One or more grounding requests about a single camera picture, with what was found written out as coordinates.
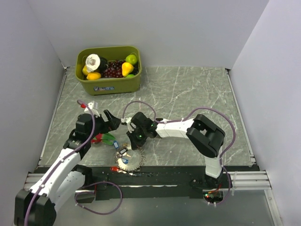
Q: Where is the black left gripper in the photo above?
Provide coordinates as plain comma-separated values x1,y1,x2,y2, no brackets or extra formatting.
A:
87,109,121,140

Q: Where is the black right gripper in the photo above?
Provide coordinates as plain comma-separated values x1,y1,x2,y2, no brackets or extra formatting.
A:
127,126,148,150

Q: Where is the blue key tag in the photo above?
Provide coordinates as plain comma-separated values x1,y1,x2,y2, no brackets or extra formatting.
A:
113,141,119,149
121,158,128,164

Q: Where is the red key tag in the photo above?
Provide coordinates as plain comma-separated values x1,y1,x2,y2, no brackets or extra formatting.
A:
110,166,119,172

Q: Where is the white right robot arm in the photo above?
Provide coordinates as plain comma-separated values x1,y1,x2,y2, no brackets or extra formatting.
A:
121,112,225,188

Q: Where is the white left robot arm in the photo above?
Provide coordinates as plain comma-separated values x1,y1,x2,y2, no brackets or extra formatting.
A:
14,110,121,226

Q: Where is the red dragon fruit toy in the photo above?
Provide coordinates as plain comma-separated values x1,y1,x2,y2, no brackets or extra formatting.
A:
91,133,116,145

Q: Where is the olive green plastic tub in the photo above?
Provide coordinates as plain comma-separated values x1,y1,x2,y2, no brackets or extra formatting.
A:
75,46,142,96

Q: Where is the yellow lemon toy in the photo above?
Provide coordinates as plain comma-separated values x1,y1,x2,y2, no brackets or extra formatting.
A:
87,72,102,81

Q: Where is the dark red grape bunch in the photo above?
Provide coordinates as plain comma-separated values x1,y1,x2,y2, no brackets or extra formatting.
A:
101,60,126,78

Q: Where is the yellow pear toy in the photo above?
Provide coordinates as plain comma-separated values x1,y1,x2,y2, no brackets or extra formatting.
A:
121,62,134,77

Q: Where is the white black cylinder toy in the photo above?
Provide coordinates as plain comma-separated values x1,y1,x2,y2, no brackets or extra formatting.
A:
85,54,109,73

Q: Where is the green apple toy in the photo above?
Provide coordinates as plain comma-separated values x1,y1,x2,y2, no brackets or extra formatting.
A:
126,54,138,65

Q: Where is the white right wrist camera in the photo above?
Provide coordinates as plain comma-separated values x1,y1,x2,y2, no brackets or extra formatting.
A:
121,117,133,133

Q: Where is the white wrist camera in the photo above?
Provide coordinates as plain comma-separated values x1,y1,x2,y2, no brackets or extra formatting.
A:
121,117,133,133
80,101,100,117

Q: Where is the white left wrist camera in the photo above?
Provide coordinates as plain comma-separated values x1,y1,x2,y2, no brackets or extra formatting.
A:
80,101,100,117

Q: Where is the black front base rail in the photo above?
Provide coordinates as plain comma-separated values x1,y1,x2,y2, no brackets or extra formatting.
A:
35,165,233,201

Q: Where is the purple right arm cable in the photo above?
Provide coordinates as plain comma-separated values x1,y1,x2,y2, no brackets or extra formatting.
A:
122,100,237,205

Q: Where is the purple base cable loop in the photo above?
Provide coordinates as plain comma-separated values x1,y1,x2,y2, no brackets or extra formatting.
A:
74,180,123,216

